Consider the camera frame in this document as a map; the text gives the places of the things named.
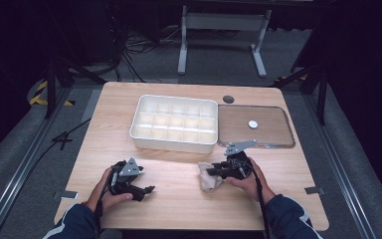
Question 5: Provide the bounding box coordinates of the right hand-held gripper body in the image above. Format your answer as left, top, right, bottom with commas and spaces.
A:
223, 139, 258, 181

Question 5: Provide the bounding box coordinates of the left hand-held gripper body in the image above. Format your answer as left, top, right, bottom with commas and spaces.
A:
109, 156, 145, 197

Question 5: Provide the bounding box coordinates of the beige sock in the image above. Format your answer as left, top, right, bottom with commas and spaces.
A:
197, 161, 224, 193

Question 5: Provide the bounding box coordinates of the person's right hand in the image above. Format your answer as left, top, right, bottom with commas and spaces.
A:
225, 156, 277, 203

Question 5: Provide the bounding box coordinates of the person's left hand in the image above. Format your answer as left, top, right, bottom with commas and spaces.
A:
85, 166, 134, 213

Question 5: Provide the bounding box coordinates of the clear plastic lid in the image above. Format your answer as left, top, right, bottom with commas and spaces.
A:
217, 104, 296, 149

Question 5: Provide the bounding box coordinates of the white divided storage box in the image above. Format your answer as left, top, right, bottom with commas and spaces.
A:
128, 94, 219, 155

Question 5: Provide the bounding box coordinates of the black tape floor mark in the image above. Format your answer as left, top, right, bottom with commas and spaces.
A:
51, 130, 74, 151

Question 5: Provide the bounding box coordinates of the yellow black floor tape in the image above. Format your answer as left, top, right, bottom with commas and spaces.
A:
29, 80, 76, 108

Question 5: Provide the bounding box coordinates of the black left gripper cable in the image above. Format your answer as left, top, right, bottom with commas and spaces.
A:
94, 163, 117, 239

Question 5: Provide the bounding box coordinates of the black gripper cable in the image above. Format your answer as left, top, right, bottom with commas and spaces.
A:
242, 160, 273, 239
94, 163, 117, 239

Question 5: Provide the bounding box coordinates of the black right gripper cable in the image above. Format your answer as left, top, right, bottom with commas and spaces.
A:
242, 160, 273, 239

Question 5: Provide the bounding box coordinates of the aluminium floor rail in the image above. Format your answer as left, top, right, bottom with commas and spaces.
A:
0, 87, 72, 239
302, 94, 377, 239

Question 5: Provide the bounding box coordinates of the bundle of floor cables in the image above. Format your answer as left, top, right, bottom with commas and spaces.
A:
112, 24, 183, 83

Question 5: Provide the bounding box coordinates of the white metal table frame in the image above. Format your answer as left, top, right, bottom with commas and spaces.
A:
177, 4, 273, 80

